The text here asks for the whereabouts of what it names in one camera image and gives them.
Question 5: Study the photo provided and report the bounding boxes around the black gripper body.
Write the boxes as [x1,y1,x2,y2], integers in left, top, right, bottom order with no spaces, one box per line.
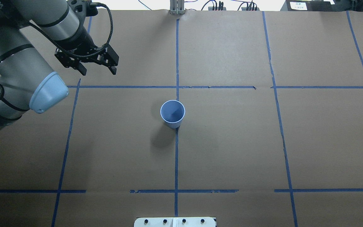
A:
[55,40,119,68]

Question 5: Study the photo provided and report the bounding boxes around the light blue ribbed cup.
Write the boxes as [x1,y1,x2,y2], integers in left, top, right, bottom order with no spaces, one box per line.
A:
[160,100,186,129]

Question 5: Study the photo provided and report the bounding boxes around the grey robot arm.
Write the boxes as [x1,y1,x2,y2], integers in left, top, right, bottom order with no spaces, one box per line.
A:
[0,0,119,130]

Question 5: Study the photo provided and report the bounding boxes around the upper black red connector box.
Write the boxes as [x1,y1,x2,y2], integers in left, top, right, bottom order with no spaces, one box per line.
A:
[206,0,226,11]

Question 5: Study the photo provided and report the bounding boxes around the black red connector box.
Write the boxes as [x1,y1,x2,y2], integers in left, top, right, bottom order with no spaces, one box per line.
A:
[206,0,226,11]
[238,1,260,11]

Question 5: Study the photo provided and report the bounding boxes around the lower black red connector box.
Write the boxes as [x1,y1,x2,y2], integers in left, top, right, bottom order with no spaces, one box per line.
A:
[238,1,260,11]

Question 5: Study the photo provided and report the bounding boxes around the black box white label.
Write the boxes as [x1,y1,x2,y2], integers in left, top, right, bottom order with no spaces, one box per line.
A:
[280,0,334,12]

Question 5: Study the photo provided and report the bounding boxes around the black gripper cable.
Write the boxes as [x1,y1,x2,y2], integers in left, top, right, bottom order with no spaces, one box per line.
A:
[27,3,114,59]

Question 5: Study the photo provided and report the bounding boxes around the aluminium frame post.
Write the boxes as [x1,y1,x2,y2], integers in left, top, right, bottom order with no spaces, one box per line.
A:
[169,0,185,15]

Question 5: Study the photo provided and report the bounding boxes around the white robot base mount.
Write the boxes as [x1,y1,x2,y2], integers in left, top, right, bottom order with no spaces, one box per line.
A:
[134,217,217,227]

